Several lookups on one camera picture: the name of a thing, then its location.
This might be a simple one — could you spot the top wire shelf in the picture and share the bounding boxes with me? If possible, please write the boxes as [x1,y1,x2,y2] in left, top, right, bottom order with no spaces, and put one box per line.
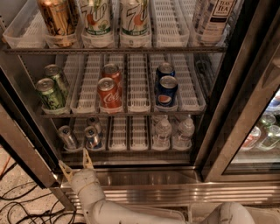
[3,46,227,55]

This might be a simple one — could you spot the clear water bottle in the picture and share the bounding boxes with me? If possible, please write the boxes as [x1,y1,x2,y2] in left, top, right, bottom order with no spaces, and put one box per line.
[172,117,195,151]
[152,118,172,151]

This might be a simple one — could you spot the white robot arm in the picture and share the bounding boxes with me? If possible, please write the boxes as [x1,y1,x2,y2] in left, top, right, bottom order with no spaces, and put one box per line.
[59,149,256,224]

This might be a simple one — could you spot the clear plastic bin right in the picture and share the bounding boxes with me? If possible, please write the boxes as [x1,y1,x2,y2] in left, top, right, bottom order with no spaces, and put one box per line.
[188,202,280,224]

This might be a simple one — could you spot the black floor cables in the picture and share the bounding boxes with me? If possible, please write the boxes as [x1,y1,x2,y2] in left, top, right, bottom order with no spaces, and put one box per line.
[0,161,88,224]

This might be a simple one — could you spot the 7up can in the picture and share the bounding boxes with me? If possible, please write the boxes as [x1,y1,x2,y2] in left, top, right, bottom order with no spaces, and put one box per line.
[120,0,149,36]
[79,0,111,36]

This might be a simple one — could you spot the blue pepsi can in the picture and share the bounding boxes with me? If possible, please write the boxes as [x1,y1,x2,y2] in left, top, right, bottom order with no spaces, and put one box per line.
[156,75,179,107]
[156,62,175,80]

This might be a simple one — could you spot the middle wire shelf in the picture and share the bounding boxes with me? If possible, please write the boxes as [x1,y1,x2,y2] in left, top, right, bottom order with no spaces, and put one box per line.
[40,111,204,118]

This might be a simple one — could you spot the red coca cola can front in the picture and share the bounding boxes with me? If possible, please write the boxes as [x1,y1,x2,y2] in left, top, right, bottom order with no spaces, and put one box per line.
[97,77,122,109]

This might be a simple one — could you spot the teas tea bottle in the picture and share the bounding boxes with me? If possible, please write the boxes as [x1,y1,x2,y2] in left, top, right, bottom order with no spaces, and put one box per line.
[192,0,235,46]

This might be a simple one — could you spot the clear water bottle left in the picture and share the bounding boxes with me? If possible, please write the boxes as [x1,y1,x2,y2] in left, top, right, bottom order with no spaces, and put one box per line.
[152,118,172,151]

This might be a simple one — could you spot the fridge glass door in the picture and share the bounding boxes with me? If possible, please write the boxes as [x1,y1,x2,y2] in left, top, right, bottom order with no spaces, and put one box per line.
[202,0,280,182]

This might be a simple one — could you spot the green soda can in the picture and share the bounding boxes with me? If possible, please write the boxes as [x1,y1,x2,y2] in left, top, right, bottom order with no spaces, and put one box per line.
[36,78,66,110]
[44,64,69,99]

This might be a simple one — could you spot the red coca cola can rear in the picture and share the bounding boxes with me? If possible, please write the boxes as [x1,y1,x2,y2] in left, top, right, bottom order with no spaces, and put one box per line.
[101,63,122,88]

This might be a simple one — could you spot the red coca cola can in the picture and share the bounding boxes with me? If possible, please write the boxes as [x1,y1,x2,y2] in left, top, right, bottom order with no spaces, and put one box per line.
[101,63,122,88]
[97,77,122,109]

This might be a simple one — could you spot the green soda can rear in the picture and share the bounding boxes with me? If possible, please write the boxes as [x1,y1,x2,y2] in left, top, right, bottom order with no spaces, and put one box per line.
[44,64,69,99]

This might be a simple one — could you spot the clear water bottle right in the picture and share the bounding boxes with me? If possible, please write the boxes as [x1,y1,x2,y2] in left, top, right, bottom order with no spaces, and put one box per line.
[172,117,195,151]

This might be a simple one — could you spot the green soda can front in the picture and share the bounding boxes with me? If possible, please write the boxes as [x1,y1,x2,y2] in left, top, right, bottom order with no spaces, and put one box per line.
[36,78,66,110]

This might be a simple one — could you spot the orange floor cable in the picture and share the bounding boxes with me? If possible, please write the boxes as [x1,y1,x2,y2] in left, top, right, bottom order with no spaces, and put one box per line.
[0,155,12,179]

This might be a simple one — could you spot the wire shelf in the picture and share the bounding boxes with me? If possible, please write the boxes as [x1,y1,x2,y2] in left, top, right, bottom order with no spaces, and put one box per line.
[3,46,227,55]
[40,111,204,118]

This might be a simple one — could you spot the redbull can rear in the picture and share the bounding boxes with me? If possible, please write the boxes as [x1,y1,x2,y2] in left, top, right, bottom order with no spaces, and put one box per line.
[87,117,102,134]

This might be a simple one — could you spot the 7up can left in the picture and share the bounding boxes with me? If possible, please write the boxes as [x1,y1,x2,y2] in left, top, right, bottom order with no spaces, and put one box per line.
[79,0,111,36]

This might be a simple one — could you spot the red can behind door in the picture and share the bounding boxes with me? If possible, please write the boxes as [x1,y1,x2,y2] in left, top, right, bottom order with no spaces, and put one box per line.
[241,126,262,151]

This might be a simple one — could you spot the gold tall can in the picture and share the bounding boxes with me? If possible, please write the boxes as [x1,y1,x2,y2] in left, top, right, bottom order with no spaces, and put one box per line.
[37,0,79,47]

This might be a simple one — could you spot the blue pepsi can front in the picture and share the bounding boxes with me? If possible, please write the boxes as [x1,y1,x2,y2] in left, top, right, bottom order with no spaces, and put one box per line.
[156,75,179,107]

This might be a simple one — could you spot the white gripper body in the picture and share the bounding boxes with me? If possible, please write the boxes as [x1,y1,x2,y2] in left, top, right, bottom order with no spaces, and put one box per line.
[71,168,101,201]

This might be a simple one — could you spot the green can behind door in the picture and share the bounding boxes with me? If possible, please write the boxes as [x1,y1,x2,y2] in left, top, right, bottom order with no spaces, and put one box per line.
[259,115,280,151]

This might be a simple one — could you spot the blue pepsi can rear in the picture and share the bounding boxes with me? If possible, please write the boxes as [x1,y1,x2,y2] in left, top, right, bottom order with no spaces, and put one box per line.
[156,62,175,80]

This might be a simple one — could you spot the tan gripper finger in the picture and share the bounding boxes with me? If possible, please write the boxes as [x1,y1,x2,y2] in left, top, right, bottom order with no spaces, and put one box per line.
[83,149,94,169]
[59,160,74,182]

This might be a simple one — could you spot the blue silver redbull can front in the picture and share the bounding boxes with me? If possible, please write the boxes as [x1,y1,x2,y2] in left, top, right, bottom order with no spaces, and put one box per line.
[84,126,102,150]

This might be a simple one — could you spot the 7up can right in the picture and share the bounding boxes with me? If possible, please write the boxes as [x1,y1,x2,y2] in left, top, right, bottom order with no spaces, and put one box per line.
[120,0,149,36]

